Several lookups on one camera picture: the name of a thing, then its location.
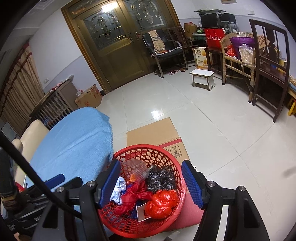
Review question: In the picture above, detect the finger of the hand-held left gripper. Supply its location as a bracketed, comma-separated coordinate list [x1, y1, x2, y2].
[45, 174, 65, 189]
[63, 177, 83, 192]

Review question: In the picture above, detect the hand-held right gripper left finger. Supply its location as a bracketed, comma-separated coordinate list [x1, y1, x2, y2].
[33, 159, 122, 241]

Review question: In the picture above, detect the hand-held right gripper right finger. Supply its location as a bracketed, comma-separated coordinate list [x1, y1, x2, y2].
[181, 159, 271, 241]

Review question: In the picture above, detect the white and blue paper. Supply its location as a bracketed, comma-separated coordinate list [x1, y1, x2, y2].
[110, 176, 127, 205]

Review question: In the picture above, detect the red cloth bundle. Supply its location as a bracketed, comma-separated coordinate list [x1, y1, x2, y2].
[114, 182, 154, 219]

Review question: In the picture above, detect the clear plastic box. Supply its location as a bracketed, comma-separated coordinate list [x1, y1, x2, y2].
[121, 159, 151, 180]

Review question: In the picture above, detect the red plastic bag wad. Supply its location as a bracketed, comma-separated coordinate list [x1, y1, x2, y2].
[145, 189, 178, 219]

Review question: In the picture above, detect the red plastic basket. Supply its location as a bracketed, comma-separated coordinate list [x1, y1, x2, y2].
[97, 144, 187, 239]

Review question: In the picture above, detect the red flat board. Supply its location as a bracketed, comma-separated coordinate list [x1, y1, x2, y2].
[162, 191, 205, 232]

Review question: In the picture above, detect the blue tablecloth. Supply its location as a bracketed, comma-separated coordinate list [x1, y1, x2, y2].
[25, 107, 114, 193]

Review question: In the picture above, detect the beige leather sofa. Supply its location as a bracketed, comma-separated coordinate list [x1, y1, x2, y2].
[11, 119, 50, 186]

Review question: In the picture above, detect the flat cardboard sheet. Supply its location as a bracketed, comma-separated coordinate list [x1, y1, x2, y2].
[126, 117, 197, 176]

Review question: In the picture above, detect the wooden slatted crib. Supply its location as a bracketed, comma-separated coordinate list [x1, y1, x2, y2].
[30, 76, 79, 130]

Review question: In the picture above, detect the brown cardboard box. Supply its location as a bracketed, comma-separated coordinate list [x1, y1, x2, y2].
[74, 84, 103, 109]

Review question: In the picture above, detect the beige striped curtain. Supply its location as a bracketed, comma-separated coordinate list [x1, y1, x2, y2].
[0, 42, 45, 137]

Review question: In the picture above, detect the white low stool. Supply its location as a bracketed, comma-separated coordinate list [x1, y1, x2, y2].
[190, 69, 215, 91]

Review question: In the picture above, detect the wooden glazed door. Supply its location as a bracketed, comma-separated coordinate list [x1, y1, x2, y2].
[60, 0, 183, 94]

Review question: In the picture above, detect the orange print carton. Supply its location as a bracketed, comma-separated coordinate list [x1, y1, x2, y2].
[193, 47, 208, 70]

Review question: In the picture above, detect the wicker chair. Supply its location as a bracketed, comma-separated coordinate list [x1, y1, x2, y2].
[218, 32, 270, 103]

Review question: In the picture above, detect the black armchair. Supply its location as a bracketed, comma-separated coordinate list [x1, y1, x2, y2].
[141, 30, 189, 78]

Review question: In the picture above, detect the dark wooden side table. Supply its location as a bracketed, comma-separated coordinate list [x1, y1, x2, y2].
[205, 47, 225, 75]

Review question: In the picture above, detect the small red bag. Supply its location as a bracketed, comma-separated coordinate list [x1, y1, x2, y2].
[227, 45, 238, 58]

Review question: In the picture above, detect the clear plastic bag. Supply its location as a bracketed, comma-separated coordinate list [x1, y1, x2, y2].
[238, 44, 256, 64]

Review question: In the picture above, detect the beige striped towel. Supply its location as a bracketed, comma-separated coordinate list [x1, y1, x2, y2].
[148, 30, 166, 52]

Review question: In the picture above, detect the red gift bag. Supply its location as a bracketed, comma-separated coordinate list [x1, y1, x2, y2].
[203, 28, 226, 49]

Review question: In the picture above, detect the purple bag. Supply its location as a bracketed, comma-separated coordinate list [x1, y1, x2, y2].
[230, 37, 255, 58]

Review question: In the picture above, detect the brown wooden chair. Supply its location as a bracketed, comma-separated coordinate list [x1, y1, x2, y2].
[166, 26, 197, 50]

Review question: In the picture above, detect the small open cardboard box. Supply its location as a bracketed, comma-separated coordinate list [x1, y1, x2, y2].
[184, 22, 197, 37]

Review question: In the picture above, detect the black monitor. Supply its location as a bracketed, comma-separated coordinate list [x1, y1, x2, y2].
[200, 13, 220, 29]

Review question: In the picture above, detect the black electronic device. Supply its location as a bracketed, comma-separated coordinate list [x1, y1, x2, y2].
[218, 13, 237, 25]

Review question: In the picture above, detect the dark wooden slat chair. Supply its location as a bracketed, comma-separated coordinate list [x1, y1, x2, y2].
[248, 19, 292, 123]

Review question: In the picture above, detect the black cable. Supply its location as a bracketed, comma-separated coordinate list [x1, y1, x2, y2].
[0, 132, 82, 219]

